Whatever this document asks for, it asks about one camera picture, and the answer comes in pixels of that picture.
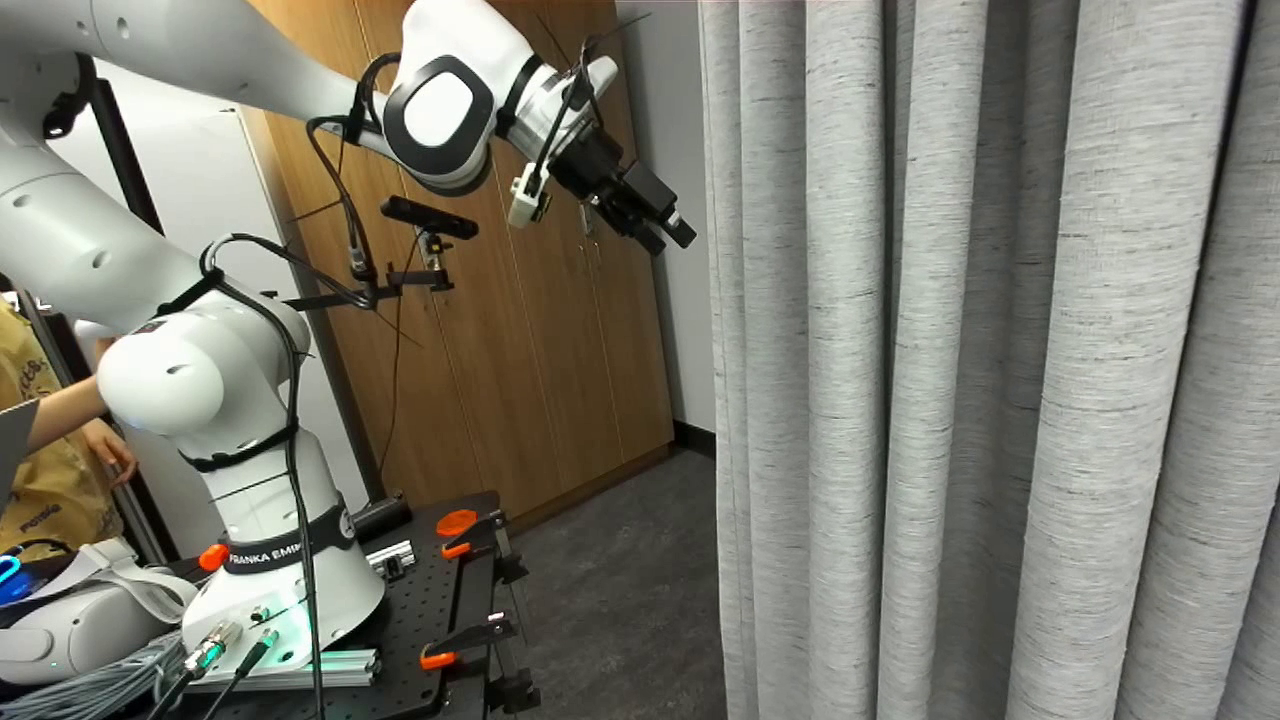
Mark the bare person hand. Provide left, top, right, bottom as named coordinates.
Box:
left=80, top=415, right=142, bottom=490

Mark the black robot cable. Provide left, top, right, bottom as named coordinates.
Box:
left=198, top=51, right=409, bottom=720

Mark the orange handled bar clamp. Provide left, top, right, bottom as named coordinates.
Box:
left=414, top=607, right=528, bottom=682
left=430, top=501, right=531, bottom=589

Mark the grey cable bundle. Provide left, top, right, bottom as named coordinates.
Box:
left=0, top=636, right=193, bottom=720

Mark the pale green strip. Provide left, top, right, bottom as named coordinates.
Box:
left=198, top=643, right=383, bottom=695

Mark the white padded headset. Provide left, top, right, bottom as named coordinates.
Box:
left=0, top=538, right=203, bottom=693

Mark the grey fabric curtain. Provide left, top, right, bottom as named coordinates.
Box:
left=694, top=0, right=1280, bottom=720

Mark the black bar-shaped camera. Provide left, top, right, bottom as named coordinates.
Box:
left=376, top=194, right=485, bottom=247

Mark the bare person forearm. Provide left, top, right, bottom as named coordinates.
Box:
left=21, top=373, right=111, bottom=460

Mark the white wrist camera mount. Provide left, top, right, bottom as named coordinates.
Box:
left=505, top=153, right=555, bottom=228

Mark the small black box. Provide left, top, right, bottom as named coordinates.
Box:
left=346, top=491, right=416, bottom=545

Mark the person in yellow shirt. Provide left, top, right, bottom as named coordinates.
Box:
left=0, top=301, right=120, bottom=557

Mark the black perforated mounting board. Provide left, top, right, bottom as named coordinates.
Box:
left=167, top=490, right=545, bottom=720

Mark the wooden wall panel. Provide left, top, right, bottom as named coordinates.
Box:
left=245, top=0, right=680, bottom=534

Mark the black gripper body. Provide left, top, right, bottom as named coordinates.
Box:
left=547, top=119, right=680, bottom=228

